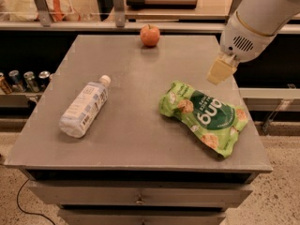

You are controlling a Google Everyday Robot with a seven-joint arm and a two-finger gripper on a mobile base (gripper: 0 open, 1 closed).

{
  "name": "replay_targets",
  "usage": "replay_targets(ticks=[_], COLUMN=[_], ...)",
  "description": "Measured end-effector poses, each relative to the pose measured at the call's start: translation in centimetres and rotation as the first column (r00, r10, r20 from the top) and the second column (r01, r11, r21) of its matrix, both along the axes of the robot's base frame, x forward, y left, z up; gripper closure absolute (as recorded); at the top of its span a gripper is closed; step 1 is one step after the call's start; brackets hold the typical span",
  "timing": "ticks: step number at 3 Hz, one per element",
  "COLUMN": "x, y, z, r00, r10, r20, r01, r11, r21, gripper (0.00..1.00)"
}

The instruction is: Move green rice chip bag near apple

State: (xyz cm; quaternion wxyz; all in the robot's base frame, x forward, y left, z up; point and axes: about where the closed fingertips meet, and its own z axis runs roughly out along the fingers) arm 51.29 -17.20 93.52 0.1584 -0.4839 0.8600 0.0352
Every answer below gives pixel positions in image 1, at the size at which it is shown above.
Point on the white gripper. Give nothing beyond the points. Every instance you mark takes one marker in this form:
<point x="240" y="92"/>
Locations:
<point x="245" y="40"/>

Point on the green rice chip bag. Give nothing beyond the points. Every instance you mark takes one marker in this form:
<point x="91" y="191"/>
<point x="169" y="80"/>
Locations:
<point x="215" y="123"/>

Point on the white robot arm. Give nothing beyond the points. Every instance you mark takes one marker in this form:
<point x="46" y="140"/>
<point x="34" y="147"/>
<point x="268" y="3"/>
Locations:
<point x="267" y="16"/>

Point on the red apple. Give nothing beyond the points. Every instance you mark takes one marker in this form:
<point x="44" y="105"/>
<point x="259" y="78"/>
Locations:
<point x="150" y="35"/>

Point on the white orange bag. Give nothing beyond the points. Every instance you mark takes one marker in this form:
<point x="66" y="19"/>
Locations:
<point x="29" y="10"/>

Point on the grey drawer cabinet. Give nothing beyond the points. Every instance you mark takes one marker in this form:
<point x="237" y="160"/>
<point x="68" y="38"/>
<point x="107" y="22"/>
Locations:
<point x="130" y="141"/>

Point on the white plastic bottle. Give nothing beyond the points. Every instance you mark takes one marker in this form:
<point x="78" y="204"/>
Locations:
<point x="81" y="113"/>

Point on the dark drink can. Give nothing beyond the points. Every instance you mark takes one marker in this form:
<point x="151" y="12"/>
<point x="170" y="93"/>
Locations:
<point x="44" y="78"/>

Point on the silver drink can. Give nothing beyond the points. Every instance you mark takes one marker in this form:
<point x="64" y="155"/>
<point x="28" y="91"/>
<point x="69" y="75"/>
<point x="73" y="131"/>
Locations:
<point x="31" y="81"/>

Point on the upper drawer with knob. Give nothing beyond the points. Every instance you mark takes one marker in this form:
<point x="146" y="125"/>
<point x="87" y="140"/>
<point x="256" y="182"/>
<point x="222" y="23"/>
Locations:
<point x="211" y="195"/>

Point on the lower drawer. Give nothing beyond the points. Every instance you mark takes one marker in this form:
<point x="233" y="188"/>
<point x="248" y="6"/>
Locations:
<point x="140" y="217"/>

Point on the middle metal bracket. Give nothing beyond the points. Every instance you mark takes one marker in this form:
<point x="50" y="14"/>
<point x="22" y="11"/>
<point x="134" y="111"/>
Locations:
<point x="119" y="12"/>

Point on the left metal bracket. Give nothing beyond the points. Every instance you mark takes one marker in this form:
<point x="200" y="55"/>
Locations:
<point x="43" y="12"/>

